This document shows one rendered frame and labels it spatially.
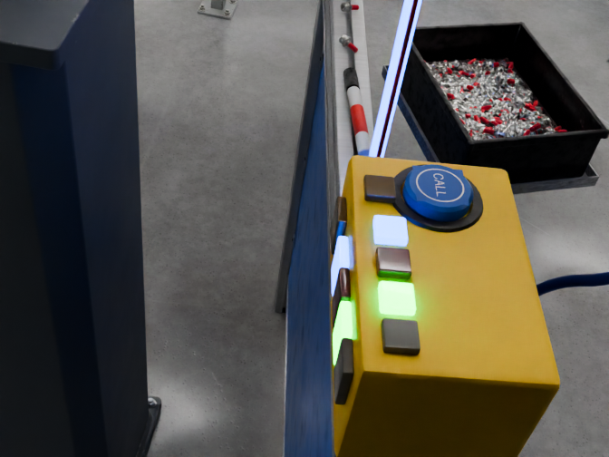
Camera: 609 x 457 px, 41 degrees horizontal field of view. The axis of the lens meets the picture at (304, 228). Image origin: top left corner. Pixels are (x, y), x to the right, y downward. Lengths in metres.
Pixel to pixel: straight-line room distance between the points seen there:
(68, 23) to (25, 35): 0.04
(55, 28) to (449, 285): 0.42
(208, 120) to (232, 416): 0.91
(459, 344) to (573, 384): 1.44
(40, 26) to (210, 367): 1.07
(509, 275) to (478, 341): 0.05
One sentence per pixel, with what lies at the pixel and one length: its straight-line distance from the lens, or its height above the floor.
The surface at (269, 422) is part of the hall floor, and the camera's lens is 1.62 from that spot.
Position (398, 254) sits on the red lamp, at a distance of 0.43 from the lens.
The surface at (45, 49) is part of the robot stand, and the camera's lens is 0.70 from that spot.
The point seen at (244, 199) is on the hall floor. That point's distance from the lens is 2.00.
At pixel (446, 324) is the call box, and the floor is 1.07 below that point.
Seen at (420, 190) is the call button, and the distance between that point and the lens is 0.47.
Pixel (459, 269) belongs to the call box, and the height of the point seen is 1.07.
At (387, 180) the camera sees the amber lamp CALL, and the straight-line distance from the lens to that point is 0.47.
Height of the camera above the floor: 1.39
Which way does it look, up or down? 45 degrees down
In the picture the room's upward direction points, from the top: 10 degrees clockwise
